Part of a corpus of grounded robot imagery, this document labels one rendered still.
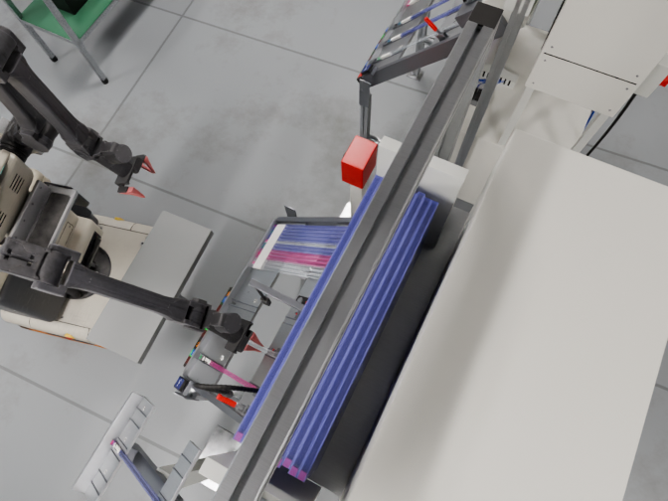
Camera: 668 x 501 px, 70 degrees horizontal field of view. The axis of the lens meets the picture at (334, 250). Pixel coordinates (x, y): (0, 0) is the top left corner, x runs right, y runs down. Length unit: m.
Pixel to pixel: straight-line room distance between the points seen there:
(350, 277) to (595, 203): 0.47
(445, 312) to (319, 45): 2.78
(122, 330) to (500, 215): 1.60
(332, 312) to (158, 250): 1.61
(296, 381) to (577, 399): 0.41
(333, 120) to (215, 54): 0.94
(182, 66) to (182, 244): 1.63
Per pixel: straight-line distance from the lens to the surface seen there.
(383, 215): 0.60
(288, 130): 2.98
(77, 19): 3.44
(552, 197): 0.86
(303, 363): 0.55
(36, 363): 2.94
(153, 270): 2.09
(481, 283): 0.77
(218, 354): 1.71
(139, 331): 2.04
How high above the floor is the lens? 2.43
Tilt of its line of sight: 69 degrees down
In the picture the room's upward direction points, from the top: 6 degrees counter-clockwise
